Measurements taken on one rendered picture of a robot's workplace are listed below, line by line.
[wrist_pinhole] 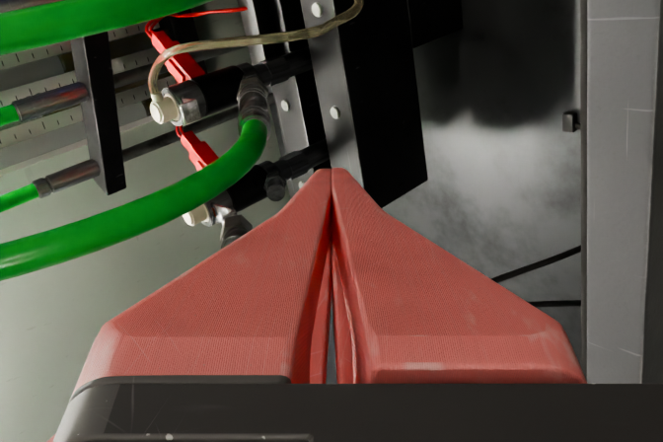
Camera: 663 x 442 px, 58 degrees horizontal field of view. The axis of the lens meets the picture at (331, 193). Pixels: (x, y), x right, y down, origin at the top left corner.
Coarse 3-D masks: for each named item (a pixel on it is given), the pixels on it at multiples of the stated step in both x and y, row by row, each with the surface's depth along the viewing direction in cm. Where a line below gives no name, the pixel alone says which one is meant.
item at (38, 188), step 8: (32, 184) 55; (40, 184) 55; (48, 184) 56; (8, 192) 54; (16, 192) 54; (24, 192) 54; (32, 192) 55; (40, 192) 55; (48, 192) 56; (0, 200) 53; (8, 200) 53; (16, 200) 54; (24, 200) 54; (0, 208) 53; (8, 208) 54
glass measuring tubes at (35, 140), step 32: (128, 32) 65; (192, 32) 67; (0, 64) 58; (32, 64) 58; (64, 64) 60; (128, 64) 66; (0, 96) 58; (128, 96) 67; (0, 128) 57; (32, 128) 61; (64, 128) 61; (128, 128) 67; (0, 160) 57; (32, 160) 61
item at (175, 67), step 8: (160, 32) 45; (152, 40) 45; (160, 40) 44; (168, 40) 44; (176, 40) 44; (160, 48) 45; (176, 56) 43; (184, 56) 44; (168, 64) 44; (176, 64) 43; (184, 64) 43; (192, 64) 43; (176, 72) 43; (184, 72) 43; (192, 72) 43; (200, 72) 43; (184, 80) 43
